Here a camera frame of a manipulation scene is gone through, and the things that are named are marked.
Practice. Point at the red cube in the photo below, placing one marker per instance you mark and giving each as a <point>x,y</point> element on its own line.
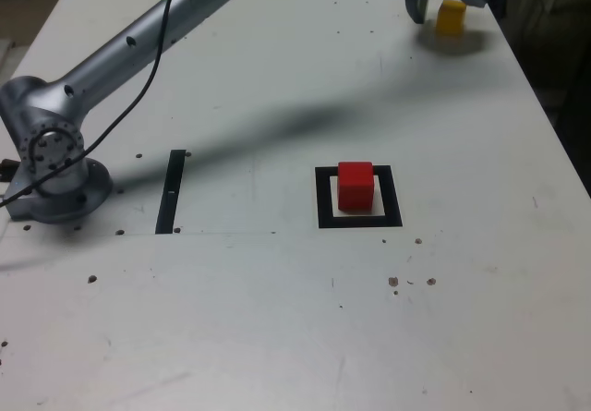
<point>355,189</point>

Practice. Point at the black tape square outline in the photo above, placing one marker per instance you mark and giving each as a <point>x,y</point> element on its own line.
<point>323,198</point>

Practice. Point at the black tape strip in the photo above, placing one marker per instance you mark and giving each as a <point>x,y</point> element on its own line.
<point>166,198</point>

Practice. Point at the yellow cube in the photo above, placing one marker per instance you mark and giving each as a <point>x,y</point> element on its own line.
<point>450,19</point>

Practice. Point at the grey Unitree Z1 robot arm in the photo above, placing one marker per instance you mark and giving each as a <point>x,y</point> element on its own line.
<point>115,55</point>

